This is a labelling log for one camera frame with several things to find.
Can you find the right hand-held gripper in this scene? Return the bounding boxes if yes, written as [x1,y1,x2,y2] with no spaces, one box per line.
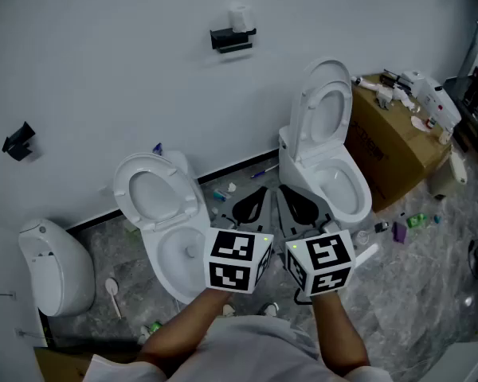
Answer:
[277,184,356,297]

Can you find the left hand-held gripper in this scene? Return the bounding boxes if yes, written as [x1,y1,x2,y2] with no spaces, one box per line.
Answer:
[204,186,273,294]

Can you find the white toilet paper roll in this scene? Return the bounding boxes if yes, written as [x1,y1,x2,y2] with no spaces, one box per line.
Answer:
[228,2,252,33]

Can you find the person's left forearm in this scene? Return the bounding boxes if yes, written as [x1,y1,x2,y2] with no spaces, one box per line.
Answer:
[137,288,232,368]

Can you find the person's right forearm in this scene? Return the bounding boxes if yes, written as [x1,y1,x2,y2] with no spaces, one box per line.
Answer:
[310,292,370,368]

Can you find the white toilet with round tank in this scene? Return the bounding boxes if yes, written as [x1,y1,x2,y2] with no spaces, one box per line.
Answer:
[112,150,212,305]

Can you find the white toilet with tall lid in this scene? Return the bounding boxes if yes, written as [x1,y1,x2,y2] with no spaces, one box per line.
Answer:
[278,57,374,224]

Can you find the blue pen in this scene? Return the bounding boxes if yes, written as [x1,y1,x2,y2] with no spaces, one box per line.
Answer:
[250,164,280,179]

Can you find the purple box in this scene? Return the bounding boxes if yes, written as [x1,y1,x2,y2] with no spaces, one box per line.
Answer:
[392,220,409,244]

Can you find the large cardboard box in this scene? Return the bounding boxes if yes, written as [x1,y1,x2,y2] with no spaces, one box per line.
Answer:
[344,73,453,213]

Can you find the person's white shirt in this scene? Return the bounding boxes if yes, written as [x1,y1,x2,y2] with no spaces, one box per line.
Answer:
[81,314,395,382]

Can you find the white plastic bottle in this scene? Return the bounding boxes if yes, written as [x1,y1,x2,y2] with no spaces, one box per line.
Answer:
[351,76,383,91]

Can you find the small white bin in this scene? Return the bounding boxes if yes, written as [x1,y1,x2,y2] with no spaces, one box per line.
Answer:
[428,155,459,198]

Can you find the black flat device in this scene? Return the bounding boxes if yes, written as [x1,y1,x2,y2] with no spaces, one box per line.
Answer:
[380,68,402,87]

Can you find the white urinal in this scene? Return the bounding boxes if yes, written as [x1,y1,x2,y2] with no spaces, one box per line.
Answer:
[18,217,96,318]

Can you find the black wall shelf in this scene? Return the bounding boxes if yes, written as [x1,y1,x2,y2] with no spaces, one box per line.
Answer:
[210,26,258,54]

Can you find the white wall dispenser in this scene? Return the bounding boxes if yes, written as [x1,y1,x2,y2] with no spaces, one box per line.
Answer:
[416,76,462,129]

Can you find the small black wall holder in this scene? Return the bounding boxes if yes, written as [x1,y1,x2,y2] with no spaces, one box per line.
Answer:
[1,121,36,162]

